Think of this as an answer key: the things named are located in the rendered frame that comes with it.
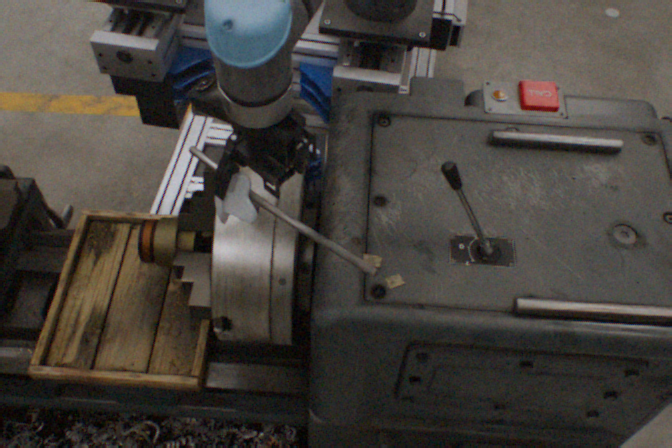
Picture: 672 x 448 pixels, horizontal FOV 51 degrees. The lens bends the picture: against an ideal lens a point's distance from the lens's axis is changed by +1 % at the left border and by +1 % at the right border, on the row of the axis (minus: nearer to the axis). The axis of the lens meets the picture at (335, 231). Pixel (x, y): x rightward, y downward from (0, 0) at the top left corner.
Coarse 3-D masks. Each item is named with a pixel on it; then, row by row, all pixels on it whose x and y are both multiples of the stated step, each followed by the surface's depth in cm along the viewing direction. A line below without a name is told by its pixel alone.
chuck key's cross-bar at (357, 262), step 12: (204, 156) 101; (252, 192) 99; (264, 204) 98; (276, 216) 97; (288, 216) 96; (300, 228) 95; (324, 240) 93; (336, 252) 92; (348, 252) 91; (360, 264) 90; (372, 276) 89
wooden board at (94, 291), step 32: (96, 224) 145; (128, 224) 145; (96, 256) 141; (128, 256) 141; (64, 288) 135; (96, 288) 137; (128, 288) 137; (160, 288) 137; (64, 320) 133; (96, 320) 133; (128, 320) 133; (160, 320) 134; (192, 320) 133; (96, 352) 130; (128, 352) 129; (160, 352) 129; (192, 352) 130; (96, 384) 128; (128, 384) 127; (160, 384) 125; (192, 384) 124
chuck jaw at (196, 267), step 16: (176, 256) 116; (192, 256) 116; (208, 256) 116; (176, 272) 116; (192, 272) 114; (208, 272) 114; (192, 288) 112; (208, 288) 112; (192, 304) 110; (208, 304) 110; (224, 320) 110
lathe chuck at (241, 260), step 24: (240, 168) 111; (264, 192) 107; (216, 216) 105; (264, 216) 105; (216, 240) 104; (240, 240) 104; (264, 240) 104; (216, 264) 104; (240, 264) 104; (264, 264) 104; (216, 288) 105; (240, 288) 105; (264, 288) 105; (216, 312) 108; (240, 312) 107; (264, 312) 107; (240, 336) 113; (264, 336) 112
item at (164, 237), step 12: (144, 228) 117; (156, 228) 117; (168, 228) 116; (144, 240) 116; (156, 240) 116; (168, 240) 116; (180, 240) 117; (192, 240) 117; (144, 252) 117; (156, 252) 116; (168, 252) 116; (156, 264) 118; (168, 264) 118
